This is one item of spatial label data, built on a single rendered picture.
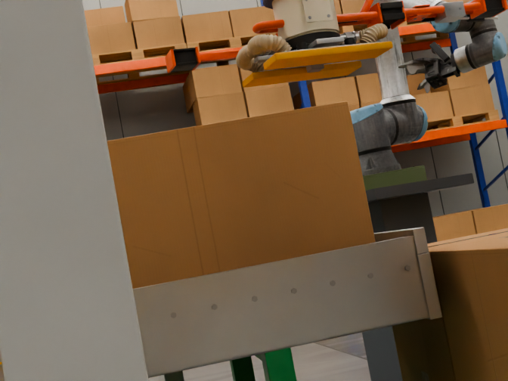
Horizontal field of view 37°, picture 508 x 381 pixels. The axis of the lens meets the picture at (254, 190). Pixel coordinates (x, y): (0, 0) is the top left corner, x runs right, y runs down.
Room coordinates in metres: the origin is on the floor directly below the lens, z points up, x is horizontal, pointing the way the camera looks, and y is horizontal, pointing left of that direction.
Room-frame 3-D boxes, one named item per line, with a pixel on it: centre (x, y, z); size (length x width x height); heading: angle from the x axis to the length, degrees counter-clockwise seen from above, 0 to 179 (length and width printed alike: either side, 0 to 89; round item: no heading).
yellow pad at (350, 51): (2.02, -0.26, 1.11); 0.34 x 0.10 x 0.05; 109
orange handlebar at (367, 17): (2.29, -0.38, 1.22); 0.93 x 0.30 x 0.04; 109
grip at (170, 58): (2.26, 0.14, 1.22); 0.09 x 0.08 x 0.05; 19
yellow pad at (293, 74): (2.20, -0.20, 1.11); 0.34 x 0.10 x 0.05; 109
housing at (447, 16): (2.26, -0.67, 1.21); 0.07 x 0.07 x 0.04; 19
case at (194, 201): (2.05, 0.05, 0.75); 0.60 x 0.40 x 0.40; 97
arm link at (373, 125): (2.99, -0.49, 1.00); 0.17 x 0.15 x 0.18; 122
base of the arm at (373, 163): (2.99, -0.48, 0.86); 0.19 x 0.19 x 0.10
